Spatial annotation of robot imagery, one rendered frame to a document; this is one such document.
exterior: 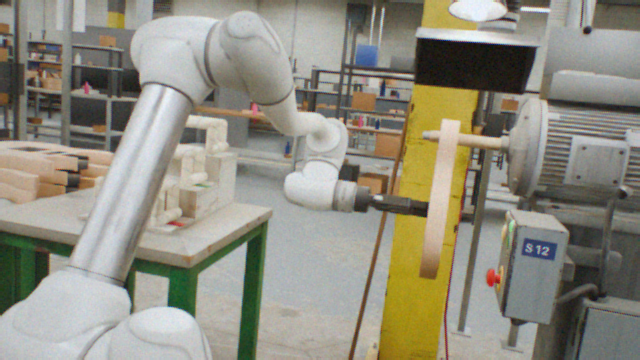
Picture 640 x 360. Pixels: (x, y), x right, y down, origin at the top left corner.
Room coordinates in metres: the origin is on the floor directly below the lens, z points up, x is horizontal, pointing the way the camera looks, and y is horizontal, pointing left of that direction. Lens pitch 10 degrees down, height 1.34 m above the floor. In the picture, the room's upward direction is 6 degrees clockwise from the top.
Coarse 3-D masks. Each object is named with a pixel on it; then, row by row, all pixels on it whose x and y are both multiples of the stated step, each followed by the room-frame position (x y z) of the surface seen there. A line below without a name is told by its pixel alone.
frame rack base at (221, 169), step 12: (216, 156) 1.59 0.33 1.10; (228, 156) 1.64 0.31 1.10; (180, 168) 1.60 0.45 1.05; (204, 168) 1.58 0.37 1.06; (216, 168) 1.57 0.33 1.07; (228, 168) 1.64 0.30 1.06; (216, 180) 1.57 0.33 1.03; (228, 180) 1.65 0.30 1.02; (228, 192) 1.66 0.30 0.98; (228, 204) 1.67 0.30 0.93
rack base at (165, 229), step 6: (78, 216) 1.32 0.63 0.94; (84, 216) 1.32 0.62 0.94; (150, 216) 1.39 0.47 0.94; (150, 222) 1.33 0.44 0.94; (180, 222) 1.36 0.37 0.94; (186, 222) 1.37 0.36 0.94; (192, 222) 1.40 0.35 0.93; (150, 228) 1.28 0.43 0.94; (156, 228) 1.28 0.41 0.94; (162, 228) 1.29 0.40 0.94; (168, 228) 1.29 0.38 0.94; (174, 228) 1.30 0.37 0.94; (180, 228) 1.33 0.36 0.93; (168, 234) 1.27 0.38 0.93
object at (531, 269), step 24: (528, 216) 1.08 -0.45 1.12; (552, 216) 1.11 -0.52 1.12; (504, 240) 1.10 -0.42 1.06; (528, 240) 0.99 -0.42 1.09; (552, 240) 0.98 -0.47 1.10; (504, 264) 1.05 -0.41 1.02; (528, 264) 0.98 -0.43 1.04; (552, 264) 0.98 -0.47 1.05; (504, 288) 1.00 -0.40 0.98; (528, 288) 0.98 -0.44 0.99; (552, 288) 0.97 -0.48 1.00; (576, 288) 1.12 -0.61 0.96; (504, 312) 0.99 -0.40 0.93; (528, 312) 0.98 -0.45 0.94; (552, 312) 0.97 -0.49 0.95
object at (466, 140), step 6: (432, 132) 1.37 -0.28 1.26; (438, 132) 1.37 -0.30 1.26; (432, 138) 1.36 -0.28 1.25; (438, 138) 1.36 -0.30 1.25; (462, 138) 1.35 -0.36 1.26; (468, 138) 1.34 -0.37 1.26; (474, 138) 1.34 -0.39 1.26; (480, 138) 1.34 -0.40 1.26; (486, 138) 1.34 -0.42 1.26; (492, 138) 1.34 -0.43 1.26; (498, 138) 1.34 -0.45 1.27; (462, 144) 1.35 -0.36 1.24; (468, 144) 1.34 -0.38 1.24; (474, 144) 1.34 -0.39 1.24; (480, 144) 1.33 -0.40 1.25; (486, 144) 1.33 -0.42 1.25; (492, 144) 1.33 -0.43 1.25; (498, 144) 1.32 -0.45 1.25; (498, 150) 1.33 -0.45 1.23
